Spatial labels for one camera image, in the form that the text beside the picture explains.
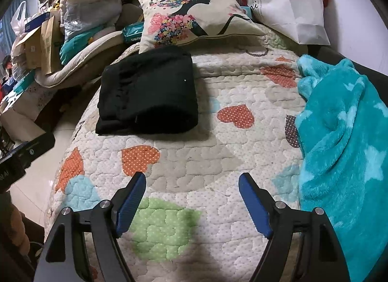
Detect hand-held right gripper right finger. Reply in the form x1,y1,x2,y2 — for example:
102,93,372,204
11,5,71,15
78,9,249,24
238,173,350,282

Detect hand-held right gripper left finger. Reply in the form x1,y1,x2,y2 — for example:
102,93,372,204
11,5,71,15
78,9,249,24
33,172,147,282

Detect black pants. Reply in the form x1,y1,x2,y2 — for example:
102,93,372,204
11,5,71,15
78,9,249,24
95,46,200,136

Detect heart patterned quilt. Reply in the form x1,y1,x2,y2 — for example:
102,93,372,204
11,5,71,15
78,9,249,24
44,24,307,282

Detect teal star fleece blanket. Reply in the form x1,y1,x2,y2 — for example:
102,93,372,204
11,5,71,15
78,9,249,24
295,54,388,282

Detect beige padded cushion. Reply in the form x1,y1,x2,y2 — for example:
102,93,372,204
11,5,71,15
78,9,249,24
34,30,135,89

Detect cardboard box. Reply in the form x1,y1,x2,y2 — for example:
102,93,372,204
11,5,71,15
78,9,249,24
24,15,65,75

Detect teal cloth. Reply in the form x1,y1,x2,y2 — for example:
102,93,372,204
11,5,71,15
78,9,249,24
59,26,105,66

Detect white plastic bag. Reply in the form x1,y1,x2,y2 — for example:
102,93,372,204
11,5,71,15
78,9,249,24
10,0,28,38

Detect clear plastic bag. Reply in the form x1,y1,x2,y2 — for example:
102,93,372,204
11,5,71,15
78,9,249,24
59,0,122,43

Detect teal wipes packet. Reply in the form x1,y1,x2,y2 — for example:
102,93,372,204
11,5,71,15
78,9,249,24
121,22,146,44

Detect floral print pillow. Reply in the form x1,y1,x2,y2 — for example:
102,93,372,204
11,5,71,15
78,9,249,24
138,0,266,54

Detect white paper bag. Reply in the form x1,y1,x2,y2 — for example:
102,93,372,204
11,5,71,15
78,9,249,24
224,0,331,47

